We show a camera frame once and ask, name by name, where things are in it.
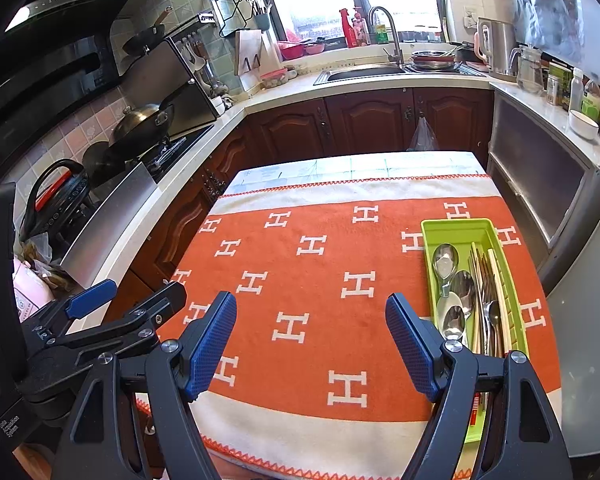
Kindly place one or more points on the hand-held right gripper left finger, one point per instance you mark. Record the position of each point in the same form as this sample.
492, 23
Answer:
212, 345

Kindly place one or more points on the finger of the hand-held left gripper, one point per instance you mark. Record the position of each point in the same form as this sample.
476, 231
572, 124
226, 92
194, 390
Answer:
155, 305
90, 297

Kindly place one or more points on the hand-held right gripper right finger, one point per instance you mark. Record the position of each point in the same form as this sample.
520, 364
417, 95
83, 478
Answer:
412, 350

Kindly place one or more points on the small steel spoon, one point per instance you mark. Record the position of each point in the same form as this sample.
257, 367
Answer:
451, 322

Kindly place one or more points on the white ceramic spoon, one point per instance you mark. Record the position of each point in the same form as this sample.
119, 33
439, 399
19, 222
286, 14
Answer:
447, 301

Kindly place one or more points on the steel fork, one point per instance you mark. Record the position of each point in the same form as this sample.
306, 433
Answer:
491, 310

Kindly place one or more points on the dark wooden chopstick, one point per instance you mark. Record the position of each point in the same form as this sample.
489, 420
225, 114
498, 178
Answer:
473, 270

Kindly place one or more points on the green plastic utensil tray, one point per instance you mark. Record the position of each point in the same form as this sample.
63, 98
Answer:
455, 232

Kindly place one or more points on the pink bag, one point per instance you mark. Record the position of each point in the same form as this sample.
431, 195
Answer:
30, 285

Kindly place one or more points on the stainless steel splash panel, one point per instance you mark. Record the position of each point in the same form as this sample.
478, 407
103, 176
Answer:
115, 220

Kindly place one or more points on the black pressure cooker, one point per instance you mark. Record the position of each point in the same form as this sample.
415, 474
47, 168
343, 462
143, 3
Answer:
55, 195

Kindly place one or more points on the orange printed blanket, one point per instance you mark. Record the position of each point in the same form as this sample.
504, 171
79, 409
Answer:
305, 285

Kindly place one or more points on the black pot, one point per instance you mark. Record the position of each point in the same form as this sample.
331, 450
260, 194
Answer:
102, 162

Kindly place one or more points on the gas stove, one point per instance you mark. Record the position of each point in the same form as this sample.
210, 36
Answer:
180, 152

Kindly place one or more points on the steel wok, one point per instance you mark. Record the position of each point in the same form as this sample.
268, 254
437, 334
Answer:
140, 125

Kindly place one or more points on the pale checked table cover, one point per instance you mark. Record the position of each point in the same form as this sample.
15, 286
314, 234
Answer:
355, 165

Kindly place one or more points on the hanging white plastic bag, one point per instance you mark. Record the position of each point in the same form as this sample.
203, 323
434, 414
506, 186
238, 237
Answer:
422, 137

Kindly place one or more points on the tall steel stove panel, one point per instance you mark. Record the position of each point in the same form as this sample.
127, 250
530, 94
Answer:
165, 80

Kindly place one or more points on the black range hood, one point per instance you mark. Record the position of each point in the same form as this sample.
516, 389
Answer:
55, 60

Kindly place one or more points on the wooden kitchen cabinets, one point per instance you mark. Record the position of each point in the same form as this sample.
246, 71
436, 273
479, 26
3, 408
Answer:
370, 115

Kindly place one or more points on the hanging black frying pan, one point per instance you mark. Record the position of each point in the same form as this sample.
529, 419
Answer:
145, 37

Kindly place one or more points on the wooden cutting board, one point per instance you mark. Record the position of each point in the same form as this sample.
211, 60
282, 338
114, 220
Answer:
250, 52

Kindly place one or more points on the steel sink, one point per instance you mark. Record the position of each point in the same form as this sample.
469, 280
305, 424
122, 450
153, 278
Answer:
360, 74

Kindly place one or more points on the white bowl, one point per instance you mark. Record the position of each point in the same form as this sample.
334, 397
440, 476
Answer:
584, 125

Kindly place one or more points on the pink basin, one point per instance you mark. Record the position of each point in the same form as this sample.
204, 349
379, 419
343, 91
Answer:
291, 51

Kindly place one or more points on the stack of dishes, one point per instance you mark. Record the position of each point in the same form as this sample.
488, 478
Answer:
435, 60

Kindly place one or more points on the glass pitcher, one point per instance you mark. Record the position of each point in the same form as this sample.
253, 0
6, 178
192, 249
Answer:
529, 72

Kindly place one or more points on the green label bottle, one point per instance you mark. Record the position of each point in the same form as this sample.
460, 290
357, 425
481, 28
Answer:
591, 102

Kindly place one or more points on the white plastic bottle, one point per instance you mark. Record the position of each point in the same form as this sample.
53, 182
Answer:
577, 92

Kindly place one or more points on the steel electric kettle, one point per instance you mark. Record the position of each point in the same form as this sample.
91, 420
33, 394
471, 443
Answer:
497, 50

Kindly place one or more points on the steel faucet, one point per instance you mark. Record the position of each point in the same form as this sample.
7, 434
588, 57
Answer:
392, 35

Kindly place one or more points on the pink bottle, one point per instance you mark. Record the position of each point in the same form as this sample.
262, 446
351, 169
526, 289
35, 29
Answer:
360, 27

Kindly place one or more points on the red spray bottle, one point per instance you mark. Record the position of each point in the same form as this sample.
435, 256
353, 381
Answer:
346, 30

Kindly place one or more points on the hanging clear plastic bags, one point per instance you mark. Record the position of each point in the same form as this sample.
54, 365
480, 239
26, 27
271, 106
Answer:
560, 15

